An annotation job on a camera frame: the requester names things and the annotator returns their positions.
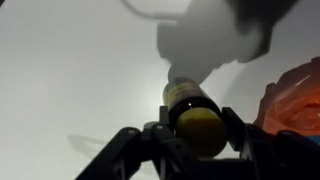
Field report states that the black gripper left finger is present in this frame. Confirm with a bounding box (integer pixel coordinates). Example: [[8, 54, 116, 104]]
[[74, 105, 188, 180]]

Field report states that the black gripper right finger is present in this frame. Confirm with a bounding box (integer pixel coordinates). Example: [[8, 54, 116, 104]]
[[222, 107, 320, 180]]

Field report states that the dark bottle with yellow cap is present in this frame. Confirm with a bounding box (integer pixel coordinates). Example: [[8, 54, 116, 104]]
[[163, 77, 228, 158]]

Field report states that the orange plastic bag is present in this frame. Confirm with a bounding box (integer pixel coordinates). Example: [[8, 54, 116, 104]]
[[254, 57, 320, 136]]

